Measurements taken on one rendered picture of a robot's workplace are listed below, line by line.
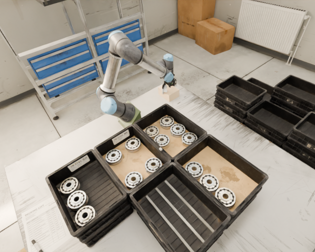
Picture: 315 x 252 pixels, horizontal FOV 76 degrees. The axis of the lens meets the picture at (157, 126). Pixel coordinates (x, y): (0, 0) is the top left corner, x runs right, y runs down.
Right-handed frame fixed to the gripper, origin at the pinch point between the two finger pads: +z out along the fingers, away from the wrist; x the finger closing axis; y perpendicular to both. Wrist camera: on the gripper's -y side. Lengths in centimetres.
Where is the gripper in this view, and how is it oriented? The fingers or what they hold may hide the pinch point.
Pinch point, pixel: (168, 90)
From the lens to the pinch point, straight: 188.9
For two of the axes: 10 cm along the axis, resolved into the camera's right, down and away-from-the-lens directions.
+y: 6.1, 5.5, -5.8
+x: 7.9, -4.9, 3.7
